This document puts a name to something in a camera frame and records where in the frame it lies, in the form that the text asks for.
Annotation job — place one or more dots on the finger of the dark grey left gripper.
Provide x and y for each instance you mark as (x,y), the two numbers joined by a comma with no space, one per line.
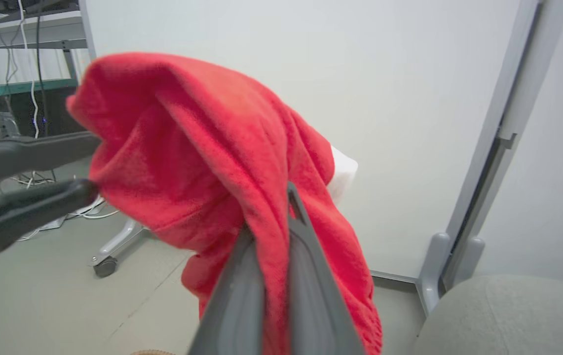
(19,155)
(15,217)

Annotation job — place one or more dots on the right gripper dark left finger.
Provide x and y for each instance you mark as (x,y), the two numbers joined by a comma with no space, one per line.
(232,315)

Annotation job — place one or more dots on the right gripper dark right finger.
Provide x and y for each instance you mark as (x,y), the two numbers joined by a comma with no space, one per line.
(316,305)

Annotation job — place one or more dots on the red Bulls jersey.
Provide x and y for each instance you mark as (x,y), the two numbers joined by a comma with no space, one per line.
(202,148)

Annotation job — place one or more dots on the grey fabric sofa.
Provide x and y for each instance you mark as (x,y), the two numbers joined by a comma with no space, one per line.
(508,320)

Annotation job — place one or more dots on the black computer tower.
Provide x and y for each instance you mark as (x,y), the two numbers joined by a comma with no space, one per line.
(59,113)

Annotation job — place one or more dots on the teal shelf board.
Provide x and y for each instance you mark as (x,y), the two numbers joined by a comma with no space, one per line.
(15,88)

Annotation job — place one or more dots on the black caster wheel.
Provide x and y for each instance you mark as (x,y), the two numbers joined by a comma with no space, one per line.
(105,267)

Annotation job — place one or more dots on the grey partition foot with caster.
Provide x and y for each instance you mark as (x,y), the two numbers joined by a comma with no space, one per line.
(123,239)

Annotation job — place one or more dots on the grey metal desk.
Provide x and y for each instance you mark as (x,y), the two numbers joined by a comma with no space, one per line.
(24,27)

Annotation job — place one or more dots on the large white partition panel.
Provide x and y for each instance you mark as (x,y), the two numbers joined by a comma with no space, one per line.
(385,74)

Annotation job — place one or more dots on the narrow white partition panel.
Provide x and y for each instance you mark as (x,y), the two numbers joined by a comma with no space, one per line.
(557,172)

